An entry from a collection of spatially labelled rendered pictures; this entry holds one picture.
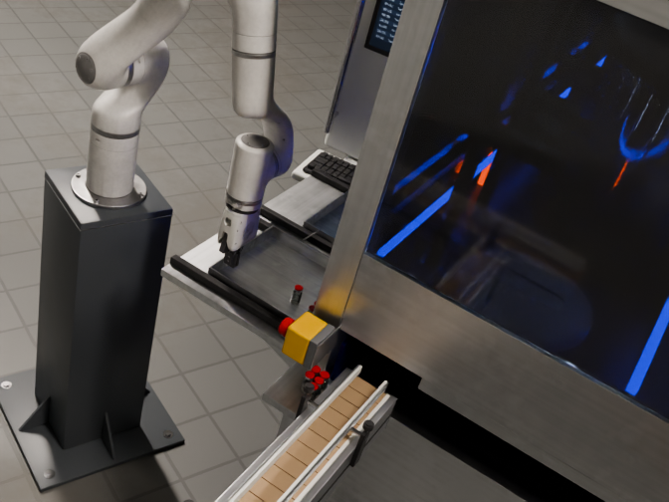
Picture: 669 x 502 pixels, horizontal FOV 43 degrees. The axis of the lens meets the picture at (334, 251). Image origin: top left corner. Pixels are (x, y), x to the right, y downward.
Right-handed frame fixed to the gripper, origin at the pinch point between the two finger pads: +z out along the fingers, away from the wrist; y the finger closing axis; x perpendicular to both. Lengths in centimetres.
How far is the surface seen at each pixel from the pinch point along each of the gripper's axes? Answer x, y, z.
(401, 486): -60, -12, 21
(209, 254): 7.4, 1.9, 4.4
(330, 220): -5.0, 38.6, 4.2
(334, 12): 190, 399, 90
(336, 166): 13, 74, 9
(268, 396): -30.0, -26.0, 4.9
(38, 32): 262, 188, 90
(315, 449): -46, -35, 0
